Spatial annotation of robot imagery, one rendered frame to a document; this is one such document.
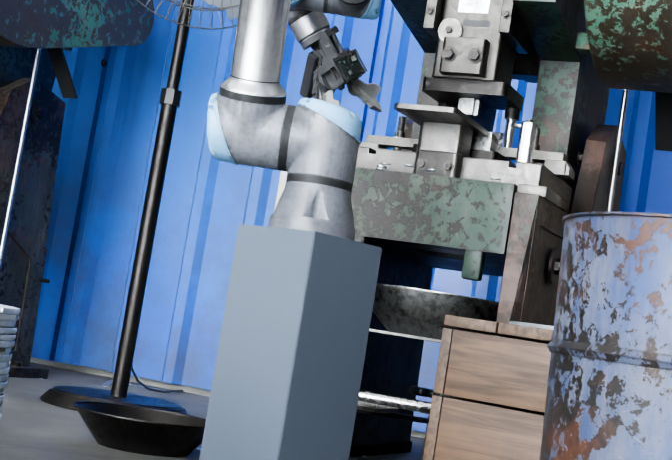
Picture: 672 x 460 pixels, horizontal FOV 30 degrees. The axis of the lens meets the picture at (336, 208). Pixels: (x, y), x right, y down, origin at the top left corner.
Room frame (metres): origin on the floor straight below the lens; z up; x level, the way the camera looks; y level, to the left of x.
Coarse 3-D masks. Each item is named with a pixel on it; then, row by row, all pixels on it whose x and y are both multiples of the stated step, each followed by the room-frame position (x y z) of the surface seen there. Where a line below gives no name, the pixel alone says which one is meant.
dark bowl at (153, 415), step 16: (96, 416) 2.44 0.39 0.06; (112, 416) 2.41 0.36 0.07; (128, 416) 2.67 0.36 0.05; (144, 416) 2.68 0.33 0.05; (160, 416) 2.69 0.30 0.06; (176, 416) 2.69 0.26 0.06; (192, 416) 2.68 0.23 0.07; (96, 432) 2.48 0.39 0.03; (112, 432) 2.44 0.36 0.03; (128, 432) 2.43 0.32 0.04; (144, 432) 2.43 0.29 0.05; (160, 432) 2.43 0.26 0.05; (176, 432) 2.44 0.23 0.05; (192, 432) 2.46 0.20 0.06; (112, 448) 2.48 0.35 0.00; (128, 448) 2.46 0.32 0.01; (144, 448) 2.45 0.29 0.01; (160, 448) 2.46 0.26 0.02; (176, 448) 2.48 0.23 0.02; (192, 448) 2.52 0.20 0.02
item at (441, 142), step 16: (400, 112) 2.61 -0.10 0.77; (416, 112) 2.58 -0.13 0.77; (432, 112) 2.55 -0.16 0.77; (448, 112) 2.53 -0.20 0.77; (432, 128) 2.66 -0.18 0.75; (448, 128) 2.65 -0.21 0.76; (464, 128) 2.64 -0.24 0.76; (480, 128) 2.68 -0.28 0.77; (432, 144) 2.66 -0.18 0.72; (448, 144) 2.65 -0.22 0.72; (464, 144) 2.66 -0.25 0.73; (416, 160) 2.68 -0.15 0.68; (432, 160) 2.66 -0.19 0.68; (448, 160) 2.64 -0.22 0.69; (448, 176) 2.64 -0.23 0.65
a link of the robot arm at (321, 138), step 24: (288, 120) 2.12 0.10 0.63; (312, 120) 2.12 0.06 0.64; (336, 120) 2.11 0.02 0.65; (360, 120) 2.15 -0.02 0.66; (288, 144) 2.11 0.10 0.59; (312, 144) 2.11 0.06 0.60; (336, 144) 2.11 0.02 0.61; (360, 144) 2.17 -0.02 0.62; (288, 168) 2.15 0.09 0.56; (312, 168) 2.11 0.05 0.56; (336, 168) 2.11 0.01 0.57
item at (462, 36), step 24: (456, 0) 2.76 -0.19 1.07; (480, 0) 2.74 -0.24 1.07; (456, 24) 2.74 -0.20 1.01; (480, 24) 2.73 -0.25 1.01; (456, 48) 2.72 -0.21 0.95; (480, 48) 2.70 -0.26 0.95; (504, 48) 2.74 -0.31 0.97; (456, 72) 2.72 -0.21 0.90; (480, 72) 2.70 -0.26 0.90; (504, 72) 2.77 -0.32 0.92
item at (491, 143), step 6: (474, 138) 2.76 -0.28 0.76; (480, 138) 2.76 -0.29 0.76; (486, 138) 2.75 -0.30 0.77; (492, 138) 2.75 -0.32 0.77; (474, 144) 2.76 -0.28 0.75; (480, 144) 2.75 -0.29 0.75; (486, 144) 2.75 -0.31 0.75; (492, 144) 2.76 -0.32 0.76; (498, 144) 2.80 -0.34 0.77; (492, 150) 2.77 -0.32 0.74
